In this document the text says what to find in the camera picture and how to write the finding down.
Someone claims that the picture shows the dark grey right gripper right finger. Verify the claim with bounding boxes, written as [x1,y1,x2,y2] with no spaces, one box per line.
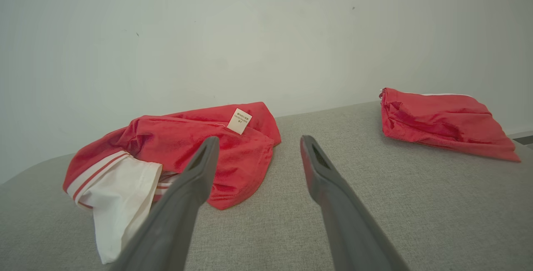
[300,135,411,271]

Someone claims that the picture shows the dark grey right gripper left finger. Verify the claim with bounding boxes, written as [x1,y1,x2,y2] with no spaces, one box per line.
[110,136,220,271]

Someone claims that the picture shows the red and white t-shirt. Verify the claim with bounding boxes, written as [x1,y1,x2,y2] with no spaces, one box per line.
[62,102,281,264]

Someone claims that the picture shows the red shorts with white stripe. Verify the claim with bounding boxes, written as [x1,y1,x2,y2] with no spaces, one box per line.
[379,87,521,162]

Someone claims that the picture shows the white wall baseboard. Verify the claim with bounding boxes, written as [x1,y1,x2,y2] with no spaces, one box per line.
[505,131,533,147]

